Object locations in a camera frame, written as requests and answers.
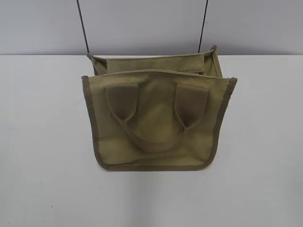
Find khaki canvas tote bag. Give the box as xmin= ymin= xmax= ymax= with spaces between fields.
xmin=82 ymin=46 xmax=237 ymax=171

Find black cord right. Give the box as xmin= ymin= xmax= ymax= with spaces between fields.
xmin=197 ymin=0 xmax=210 ymax=52

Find black cord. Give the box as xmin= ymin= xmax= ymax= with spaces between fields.
xmin=197 ymin=0 xmax=210 ymax=52
xmin=76 ymin=0 xmax=90 ymax=55

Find black cord left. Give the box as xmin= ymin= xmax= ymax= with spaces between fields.
xmin=76 ymin=0 xmax=90 ymax=55

